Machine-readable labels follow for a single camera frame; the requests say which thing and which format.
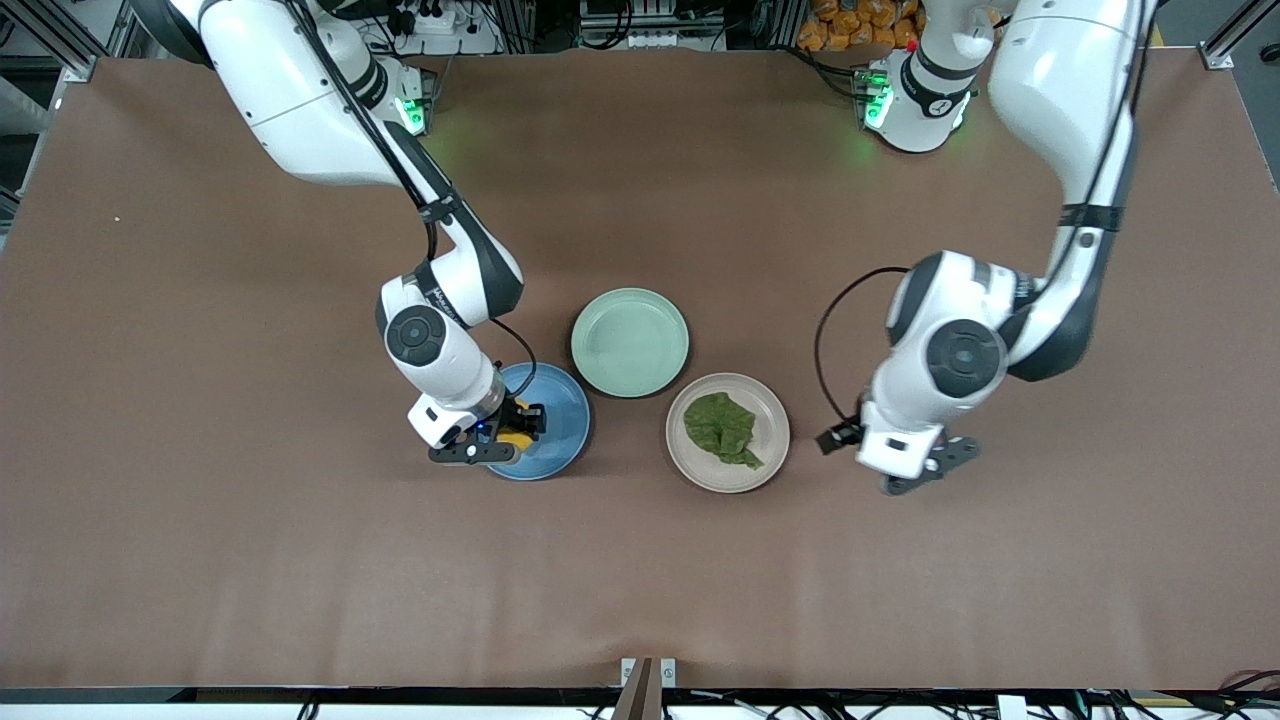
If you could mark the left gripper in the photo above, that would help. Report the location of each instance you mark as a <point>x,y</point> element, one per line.
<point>849,433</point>

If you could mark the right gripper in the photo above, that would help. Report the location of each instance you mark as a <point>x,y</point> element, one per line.
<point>519,413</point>

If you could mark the yellow lemon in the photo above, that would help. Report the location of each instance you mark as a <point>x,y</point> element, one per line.
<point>515,440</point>

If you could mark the green lettuce leaf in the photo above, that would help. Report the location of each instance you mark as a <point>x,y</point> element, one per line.
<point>720,425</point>

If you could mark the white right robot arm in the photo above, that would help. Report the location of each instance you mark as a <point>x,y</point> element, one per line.
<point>300,110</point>

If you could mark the blue plate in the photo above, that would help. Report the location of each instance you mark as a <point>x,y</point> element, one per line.
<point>562,410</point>

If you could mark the beige pink plate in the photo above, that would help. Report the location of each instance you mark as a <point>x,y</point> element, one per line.
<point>775,440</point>

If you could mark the light green plate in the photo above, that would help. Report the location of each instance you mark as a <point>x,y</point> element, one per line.
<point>630,343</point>

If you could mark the brown table cover mat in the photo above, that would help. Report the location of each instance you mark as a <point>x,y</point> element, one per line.
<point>640,580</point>

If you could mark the white power strip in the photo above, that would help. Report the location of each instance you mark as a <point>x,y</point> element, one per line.
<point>460,42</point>

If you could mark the bag of orange items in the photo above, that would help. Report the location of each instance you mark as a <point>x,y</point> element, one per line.
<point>850,25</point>

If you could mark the aluminium frame profile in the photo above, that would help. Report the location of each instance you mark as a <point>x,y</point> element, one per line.
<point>1225,45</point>
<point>75,68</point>

